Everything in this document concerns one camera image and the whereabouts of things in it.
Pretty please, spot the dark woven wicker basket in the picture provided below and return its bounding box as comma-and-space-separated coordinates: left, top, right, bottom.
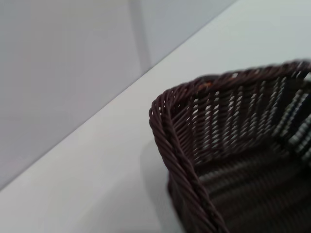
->
148, 58, 311, 233

